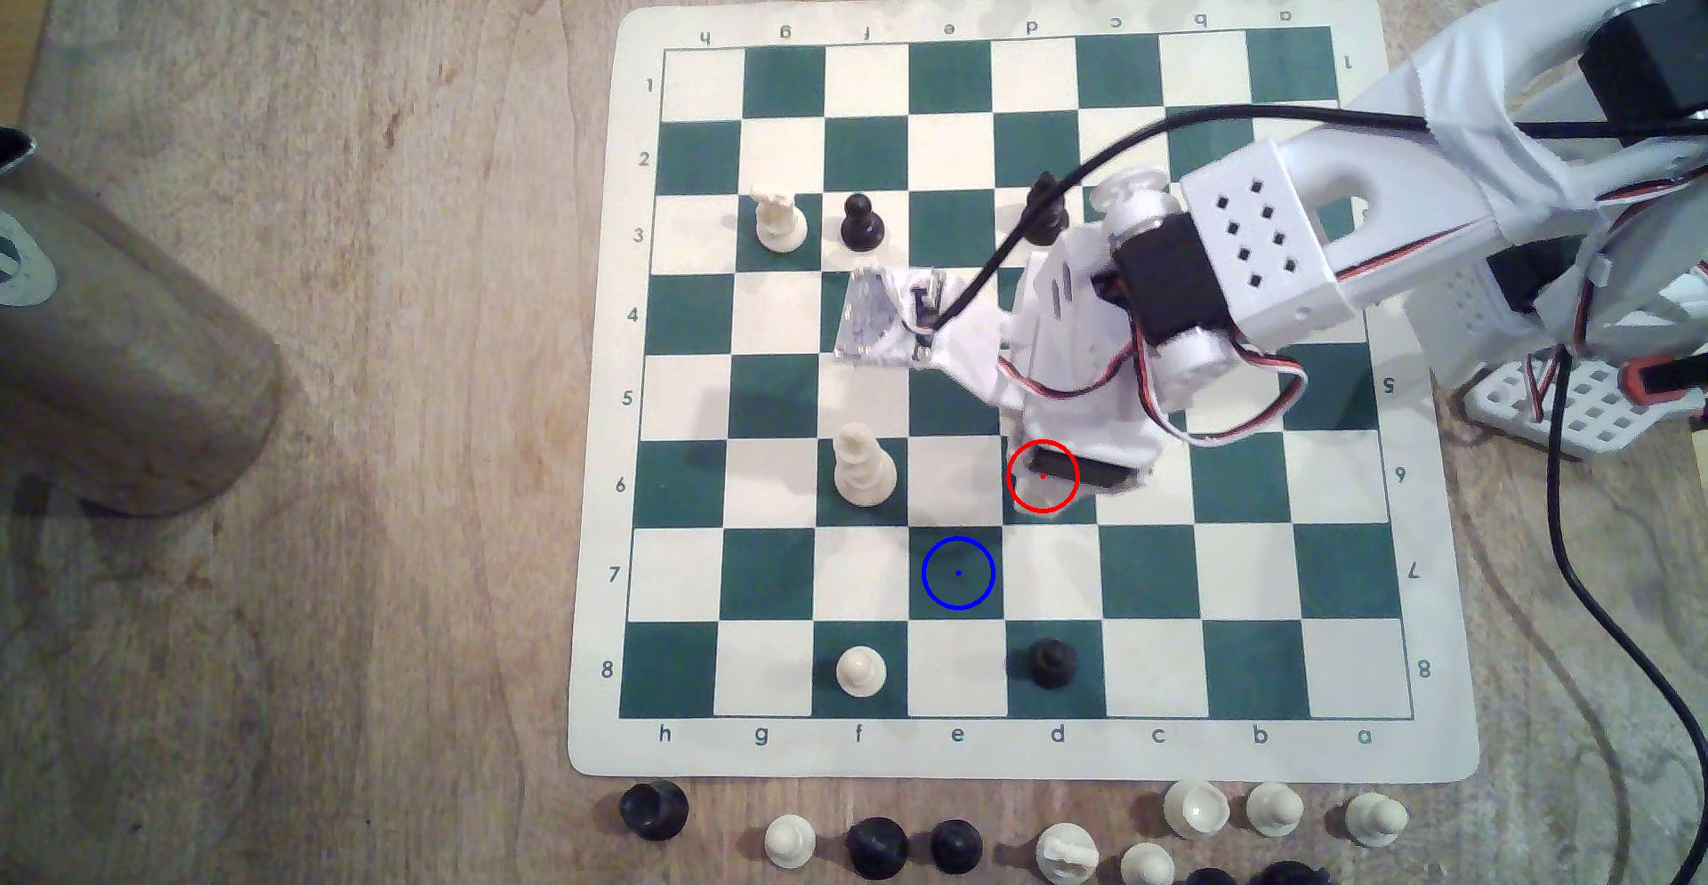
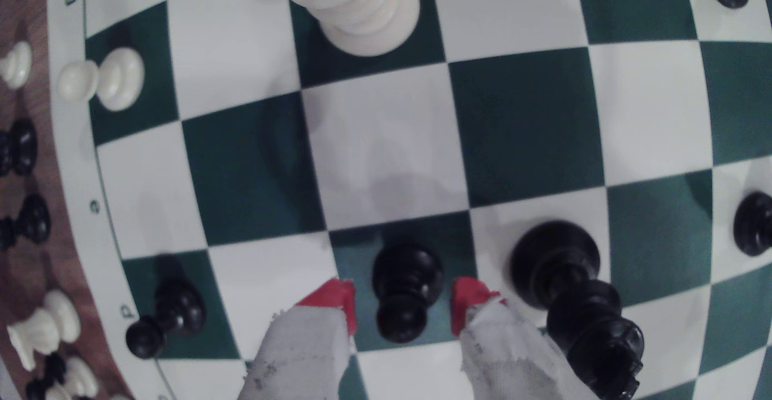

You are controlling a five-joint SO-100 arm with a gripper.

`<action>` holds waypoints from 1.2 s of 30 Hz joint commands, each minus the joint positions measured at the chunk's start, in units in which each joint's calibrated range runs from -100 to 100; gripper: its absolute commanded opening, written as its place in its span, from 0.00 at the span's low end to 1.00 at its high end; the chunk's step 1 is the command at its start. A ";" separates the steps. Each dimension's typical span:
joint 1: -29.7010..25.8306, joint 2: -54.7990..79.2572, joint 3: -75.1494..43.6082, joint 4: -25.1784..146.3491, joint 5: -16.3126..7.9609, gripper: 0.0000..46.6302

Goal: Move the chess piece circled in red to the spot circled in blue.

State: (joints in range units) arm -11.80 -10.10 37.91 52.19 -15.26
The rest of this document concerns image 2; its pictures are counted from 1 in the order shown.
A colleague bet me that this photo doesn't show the black chess pawn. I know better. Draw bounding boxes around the black chess pawn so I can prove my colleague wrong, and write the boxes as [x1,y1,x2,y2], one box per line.
[125,278,207,360]
[733,191,772,257]
[371,242,445,345]

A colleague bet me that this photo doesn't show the tall black chess king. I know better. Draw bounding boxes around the tall black chess king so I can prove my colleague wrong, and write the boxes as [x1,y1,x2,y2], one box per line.
[509,219,645,400]

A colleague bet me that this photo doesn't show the large white chess piece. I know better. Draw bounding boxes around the large white chess piece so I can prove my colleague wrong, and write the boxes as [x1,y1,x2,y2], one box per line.
[277,0,421,58]

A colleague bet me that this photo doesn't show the green and white chess board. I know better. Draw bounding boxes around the green and white chess board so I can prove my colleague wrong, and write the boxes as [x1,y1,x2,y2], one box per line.
[47,0,772,400]

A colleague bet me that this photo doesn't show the white chess pawn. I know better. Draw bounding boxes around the white chess pawn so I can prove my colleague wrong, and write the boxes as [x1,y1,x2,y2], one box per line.
[58,47,146,113]
[48,357,100,400]

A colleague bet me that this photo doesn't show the white chess knight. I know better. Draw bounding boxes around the white chess knight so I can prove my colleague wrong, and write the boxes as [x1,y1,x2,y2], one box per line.
[6,289,82,372]

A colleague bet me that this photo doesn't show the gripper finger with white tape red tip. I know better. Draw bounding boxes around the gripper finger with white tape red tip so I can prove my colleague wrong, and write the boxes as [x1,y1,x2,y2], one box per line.
[238,277,358,400]
[450,276,599,400]

